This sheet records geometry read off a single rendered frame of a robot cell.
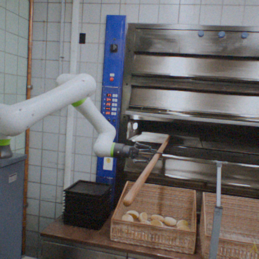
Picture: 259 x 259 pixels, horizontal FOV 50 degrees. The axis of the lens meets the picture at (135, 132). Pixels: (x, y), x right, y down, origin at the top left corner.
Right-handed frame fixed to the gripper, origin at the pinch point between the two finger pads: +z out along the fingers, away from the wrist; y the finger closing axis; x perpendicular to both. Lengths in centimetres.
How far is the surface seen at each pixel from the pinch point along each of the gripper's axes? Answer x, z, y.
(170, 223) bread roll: -36, 11, 57
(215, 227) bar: 6, 38, 36
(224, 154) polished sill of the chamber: -53, 45, 3
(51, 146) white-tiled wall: -53, -98, 15
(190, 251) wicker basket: -6, 26, 59
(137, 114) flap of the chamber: -38.7, -21.7, -21.2
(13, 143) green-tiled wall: -36, -122, 13
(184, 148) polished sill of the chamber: -53, 15, 2
